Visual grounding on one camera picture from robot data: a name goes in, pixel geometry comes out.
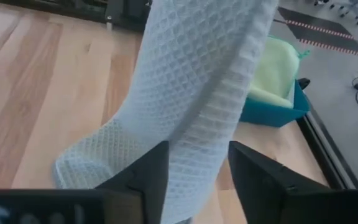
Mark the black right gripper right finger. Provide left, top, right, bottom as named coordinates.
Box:
left=227, top=139, right=358, bottom=224

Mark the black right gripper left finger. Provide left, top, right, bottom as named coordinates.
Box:
left=0, top=139, right=170, bottom=224

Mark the teal plastic bin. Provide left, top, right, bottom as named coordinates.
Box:
left=239, top=79, right=311, bottom=128

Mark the green microfiber towel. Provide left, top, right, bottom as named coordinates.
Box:
left=247, top=35, right=311, bottom=109

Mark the grey waffle-weave towel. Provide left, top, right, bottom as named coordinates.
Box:
left=53, top=0, right=281, bottom=224

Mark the office chair base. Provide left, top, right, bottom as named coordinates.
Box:
left=314, top=0, right=358, bottom=26

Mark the black aluminium table frame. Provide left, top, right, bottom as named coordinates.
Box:
left=0, top=0, right=358, bottom=190

